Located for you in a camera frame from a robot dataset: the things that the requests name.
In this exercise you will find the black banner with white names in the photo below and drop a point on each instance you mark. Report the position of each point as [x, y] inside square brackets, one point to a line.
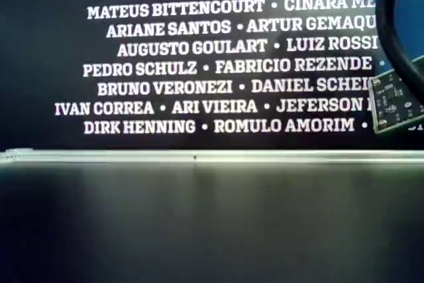
[33, 64]

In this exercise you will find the aluminium table frame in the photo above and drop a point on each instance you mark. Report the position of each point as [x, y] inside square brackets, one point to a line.
[265, 156]

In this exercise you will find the light blue cloth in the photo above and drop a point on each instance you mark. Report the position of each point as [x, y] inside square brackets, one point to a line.
[415, 8]

